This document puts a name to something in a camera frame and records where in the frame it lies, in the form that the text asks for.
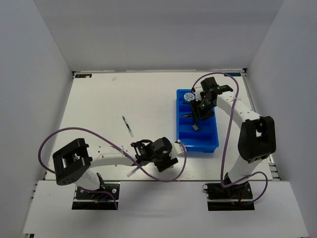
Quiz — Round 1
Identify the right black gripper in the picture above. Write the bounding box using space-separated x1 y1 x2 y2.
189 97 216 124

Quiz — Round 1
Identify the round blue tape roll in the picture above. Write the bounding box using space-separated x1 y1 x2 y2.
183 92 195 104

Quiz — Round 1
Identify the blue clear pen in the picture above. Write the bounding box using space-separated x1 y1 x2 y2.
127 166 142 178

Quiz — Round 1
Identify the white green pen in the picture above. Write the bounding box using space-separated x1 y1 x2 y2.
122 116 134 138

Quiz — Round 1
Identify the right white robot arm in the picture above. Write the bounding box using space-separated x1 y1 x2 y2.
190 73 276 198

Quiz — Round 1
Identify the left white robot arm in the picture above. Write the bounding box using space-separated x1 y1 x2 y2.
53 137 184 198

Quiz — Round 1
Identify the blue compartment tray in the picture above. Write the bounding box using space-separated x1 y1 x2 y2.
176 89 219 153

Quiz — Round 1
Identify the right corner label sticker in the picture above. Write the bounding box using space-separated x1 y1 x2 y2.
225 72 241 77

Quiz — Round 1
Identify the corner label sticker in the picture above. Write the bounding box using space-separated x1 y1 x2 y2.
75 74 92 78
225 72 241 77

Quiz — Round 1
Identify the left corner label sticker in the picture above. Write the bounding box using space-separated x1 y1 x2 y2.
75 74 92 78

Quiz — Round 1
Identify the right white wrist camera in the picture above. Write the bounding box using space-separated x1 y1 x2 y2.
192 90 202 101

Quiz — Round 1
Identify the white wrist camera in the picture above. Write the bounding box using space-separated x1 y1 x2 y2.
192 90 202 101
170 140 185 158

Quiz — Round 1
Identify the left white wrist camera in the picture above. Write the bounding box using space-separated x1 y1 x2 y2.
170 140 185 158

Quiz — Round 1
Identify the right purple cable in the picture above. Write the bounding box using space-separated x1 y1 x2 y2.
191 71 269 203

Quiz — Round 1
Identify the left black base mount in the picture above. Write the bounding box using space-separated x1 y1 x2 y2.
72 183 120 210

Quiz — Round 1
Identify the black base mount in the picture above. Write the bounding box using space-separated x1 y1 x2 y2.
202 182 255 211
72 183 120 210

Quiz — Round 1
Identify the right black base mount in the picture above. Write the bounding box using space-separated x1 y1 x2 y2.
202 182 255 211

